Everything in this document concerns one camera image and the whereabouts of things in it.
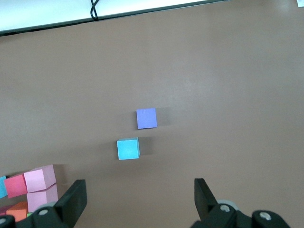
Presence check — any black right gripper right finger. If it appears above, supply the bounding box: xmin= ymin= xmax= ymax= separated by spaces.
xmin=194 ymin=178 xmax=240 ymax=228

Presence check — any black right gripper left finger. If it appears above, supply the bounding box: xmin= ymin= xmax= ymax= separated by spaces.
xmin=30 ymin=180 xmax=88 ymax=228

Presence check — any pink foam cube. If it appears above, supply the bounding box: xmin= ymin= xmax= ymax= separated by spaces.
xmin=23 ymin=164 xmax=57 ymax=193
xmin=26 ymin=184 xmax=59 ymax=213

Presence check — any orange foam cube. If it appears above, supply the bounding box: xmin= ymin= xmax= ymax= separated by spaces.
xmin=6 ymin=201 xmax=29 ymax=223

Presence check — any blue foam cube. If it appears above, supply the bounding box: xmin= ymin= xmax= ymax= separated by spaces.
xmin=116 ymin=137 xmax=141 ymax=161
xmin=0 ymin=175 xmax=9 ymax=199

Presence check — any purple foam cube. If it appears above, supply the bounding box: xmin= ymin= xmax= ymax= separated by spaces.
xmin=136 ymin=107 xmax=158 ymax=130

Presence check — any brown paper table cover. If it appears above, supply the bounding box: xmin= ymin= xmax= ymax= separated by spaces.
xmin=0 ymin=0 xmax=304 ymax=228

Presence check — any black floor cable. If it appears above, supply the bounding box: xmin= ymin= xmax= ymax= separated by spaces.
xmin=89 ymin=0 xmax=99 ymax=21

